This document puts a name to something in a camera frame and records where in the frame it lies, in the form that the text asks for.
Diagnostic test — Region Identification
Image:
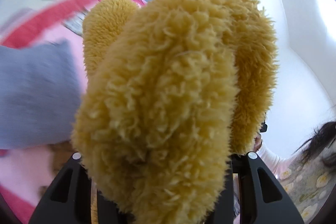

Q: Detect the yellow fluffy plush garment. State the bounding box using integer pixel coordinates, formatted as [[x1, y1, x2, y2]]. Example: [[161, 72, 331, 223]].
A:
[[72, 0, 277, 223]]

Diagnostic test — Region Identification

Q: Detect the right forearm white sleeve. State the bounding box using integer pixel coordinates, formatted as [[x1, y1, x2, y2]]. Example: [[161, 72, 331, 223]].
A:
[[256, 143, 293, 180]]

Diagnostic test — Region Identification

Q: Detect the person's right hand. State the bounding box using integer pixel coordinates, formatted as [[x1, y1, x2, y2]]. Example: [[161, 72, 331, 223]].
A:
[[253, 133, 263, 152]]

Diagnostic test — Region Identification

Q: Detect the person's dark hair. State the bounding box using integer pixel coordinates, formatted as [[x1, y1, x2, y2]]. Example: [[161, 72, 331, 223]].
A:
[[293, 121, 335, 172]]

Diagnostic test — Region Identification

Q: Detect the pink cartoon print blanket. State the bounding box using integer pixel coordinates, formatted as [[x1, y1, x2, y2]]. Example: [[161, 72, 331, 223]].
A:
[[1, 0, 145, 223]]

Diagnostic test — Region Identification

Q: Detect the person's white pyjama torso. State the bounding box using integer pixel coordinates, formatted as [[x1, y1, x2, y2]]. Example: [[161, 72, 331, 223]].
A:
[[276, 144, 335, 223]]

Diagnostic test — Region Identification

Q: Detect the grey knitted sweater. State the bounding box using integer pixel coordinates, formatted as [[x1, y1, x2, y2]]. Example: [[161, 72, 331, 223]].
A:
[[1, 40, 87, 149]]

